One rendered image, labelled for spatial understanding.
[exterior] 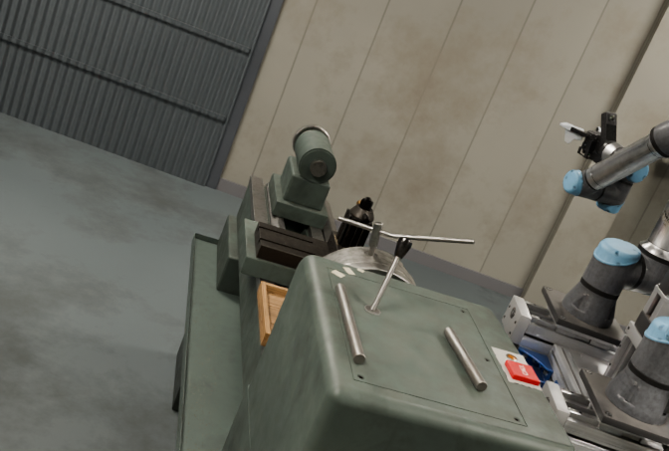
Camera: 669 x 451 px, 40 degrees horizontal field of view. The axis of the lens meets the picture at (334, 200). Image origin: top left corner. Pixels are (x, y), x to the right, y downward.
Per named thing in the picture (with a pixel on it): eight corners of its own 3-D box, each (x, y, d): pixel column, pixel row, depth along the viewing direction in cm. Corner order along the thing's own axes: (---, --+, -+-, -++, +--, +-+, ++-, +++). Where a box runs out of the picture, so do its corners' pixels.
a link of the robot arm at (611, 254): (573, 270, 266) (594, 229, 262) (608, 278, 272) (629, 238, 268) (596, 292, 256) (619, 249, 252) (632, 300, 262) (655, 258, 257)
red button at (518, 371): (537, 389, 187) (541, 381, 186) (510, 382, 185) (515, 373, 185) (528, 373, 192) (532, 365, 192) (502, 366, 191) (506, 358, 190)
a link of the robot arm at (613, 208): (581, 199, 287) (596, 167, 284) (608, 206, 292) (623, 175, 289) (595, 210, 281) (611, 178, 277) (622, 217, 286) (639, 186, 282)
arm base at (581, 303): (602, 311, 274) (617, 282, 271) (616, 334, 260) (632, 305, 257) (557, 294, 273) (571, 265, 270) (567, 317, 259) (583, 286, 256)
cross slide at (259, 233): (386, 296, 286) (392, 284, 285) (255, 257, 276) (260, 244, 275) (377, 270, 303) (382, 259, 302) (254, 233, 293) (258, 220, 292)
